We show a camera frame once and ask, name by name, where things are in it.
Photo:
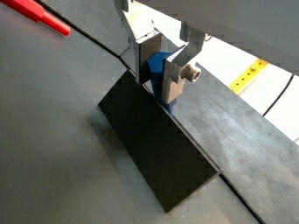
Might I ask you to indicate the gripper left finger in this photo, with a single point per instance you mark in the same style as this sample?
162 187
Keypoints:
145 43

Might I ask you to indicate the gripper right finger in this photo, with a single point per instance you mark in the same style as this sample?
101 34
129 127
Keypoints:
180 68

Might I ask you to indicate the blue peg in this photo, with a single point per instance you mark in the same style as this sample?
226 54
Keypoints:
156 63

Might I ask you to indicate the red peg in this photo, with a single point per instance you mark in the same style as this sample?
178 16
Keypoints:
38 14

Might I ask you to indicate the yellow frame strip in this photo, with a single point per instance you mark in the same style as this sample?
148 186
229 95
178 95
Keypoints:
248 75

